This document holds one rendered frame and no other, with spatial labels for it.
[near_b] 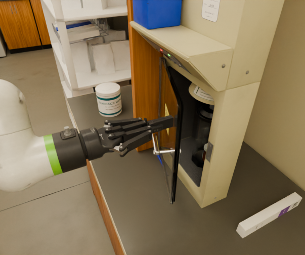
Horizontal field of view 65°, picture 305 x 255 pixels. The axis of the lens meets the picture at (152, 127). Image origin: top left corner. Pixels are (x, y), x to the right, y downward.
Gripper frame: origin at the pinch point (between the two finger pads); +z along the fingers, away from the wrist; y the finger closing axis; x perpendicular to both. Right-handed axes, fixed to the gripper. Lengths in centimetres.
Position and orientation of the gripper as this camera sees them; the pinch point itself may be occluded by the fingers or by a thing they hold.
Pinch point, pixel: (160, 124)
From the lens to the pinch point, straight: 63.0
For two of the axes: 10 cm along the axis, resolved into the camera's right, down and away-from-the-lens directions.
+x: 0.0, 8.0, 6.0
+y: -4.3, -5.4, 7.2
